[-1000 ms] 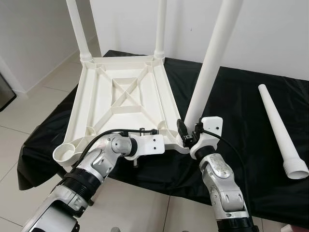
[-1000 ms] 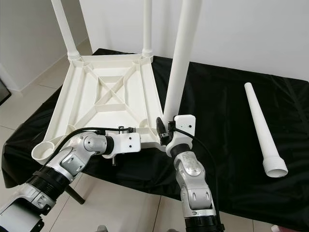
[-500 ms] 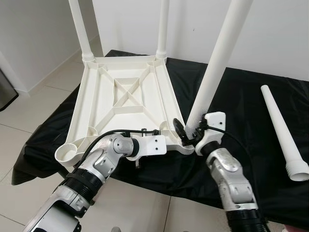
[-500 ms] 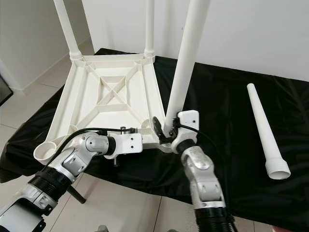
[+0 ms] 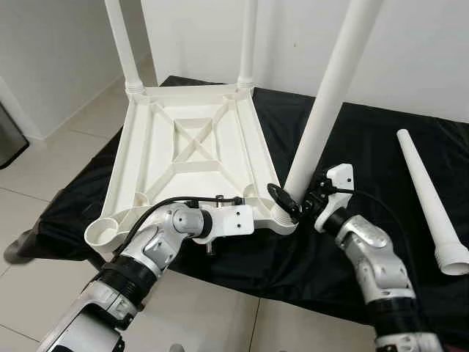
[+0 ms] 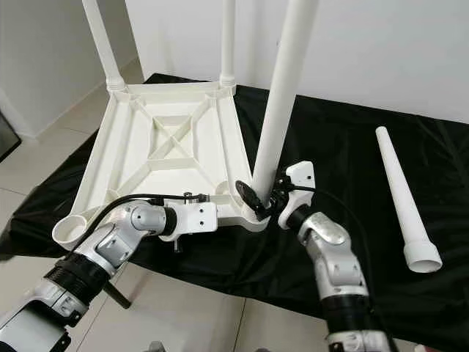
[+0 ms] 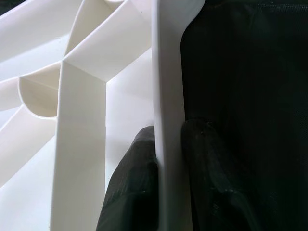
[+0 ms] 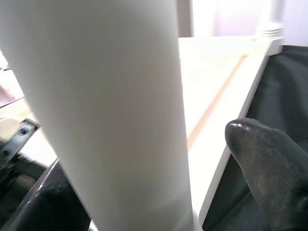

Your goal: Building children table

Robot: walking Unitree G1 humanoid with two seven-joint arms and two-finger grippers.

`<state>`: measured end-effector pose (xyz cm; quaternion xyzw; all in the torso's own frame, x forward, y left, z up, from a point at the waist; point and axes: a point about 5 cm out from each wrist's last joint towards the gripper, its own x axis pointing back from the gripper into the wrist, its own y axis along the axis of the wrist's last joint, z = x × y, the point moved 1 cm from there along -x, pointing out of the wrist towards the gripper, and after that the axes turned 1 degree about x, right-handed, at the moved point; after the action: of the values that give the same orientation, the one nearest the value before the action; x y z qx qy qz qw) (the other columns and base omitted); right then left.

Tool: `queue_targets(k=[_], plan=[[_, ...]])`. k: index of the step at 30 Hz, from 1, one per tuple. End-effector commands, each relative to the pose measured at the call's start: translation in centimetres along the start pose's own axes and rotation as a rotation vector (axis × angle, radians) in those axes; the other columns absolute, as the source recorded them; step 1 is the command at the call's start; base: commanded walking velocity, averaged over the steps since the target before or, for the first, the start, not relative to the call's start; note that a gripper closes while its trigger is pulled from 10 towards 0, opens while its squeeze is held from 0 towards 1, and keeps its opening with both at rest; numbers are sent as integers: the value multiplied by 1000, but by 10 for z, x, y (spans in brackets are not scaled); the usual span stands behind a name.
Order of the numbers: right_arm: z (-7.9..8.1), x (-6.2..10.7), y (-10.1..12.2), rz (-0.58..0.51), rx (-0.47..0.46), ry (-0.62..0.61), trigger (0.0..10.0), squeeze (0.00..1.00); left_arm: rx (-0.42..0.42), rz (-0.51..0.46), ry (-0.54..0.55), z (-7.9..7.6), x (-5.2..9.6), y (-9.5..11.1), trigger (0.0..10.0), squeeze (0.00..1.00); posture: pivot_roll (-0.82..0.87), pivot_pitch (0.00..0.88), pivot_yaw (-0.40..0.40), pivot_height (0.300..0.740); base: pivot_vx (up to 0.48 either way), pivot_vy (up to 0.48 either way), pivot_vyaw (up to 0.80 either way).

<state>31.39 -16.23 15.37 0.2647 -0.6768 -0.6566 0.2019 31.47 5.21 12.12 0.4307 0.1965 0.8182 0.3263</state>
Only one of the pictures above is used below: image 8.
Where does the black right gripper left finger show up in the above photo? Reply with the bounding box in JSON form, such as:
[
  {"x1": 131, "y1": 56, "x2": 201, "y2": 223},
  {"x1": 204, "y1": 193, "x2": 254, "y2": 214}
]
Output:
[{"x1": 7, "y1": 157, "x2": 97, "y2": 231}]

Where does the white plastic table leg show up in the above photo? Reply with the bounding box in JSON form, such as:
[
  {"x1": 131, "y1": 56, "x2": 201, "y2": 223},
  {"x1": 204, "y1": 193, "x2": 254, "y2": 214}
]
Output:
[
  {"x1": 256, "y1": 0, "x2": 286, "y2": 39},
  {"x1": 0, "y1": 0, "x2": 203, "y2": 231}
]

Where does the white plastic table top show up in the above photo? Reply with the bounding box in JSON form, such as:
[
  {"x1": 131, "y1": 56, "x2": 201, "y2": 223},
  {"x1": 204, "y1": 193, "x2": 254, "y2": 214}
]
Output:
[{"x1": 0, "y1": 36, "x2": 284, "y2": 227}]

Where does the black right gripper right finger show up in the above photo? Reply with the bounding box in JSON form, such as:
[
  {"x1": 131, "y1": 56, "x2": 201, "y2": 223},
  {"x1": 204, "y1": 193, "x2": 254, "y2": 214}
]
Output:
[{"x1": 225, "y1": 117, "x2": 308, "y2": 231}]

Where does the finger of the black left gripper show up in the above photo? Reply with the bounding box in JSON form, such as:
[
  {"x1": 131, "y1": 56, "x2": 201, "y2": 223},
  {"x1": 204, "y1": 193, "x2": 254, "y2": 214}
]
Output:
[{"x1": 13, "y1": 154, "x2": 57, "y2": 183}]

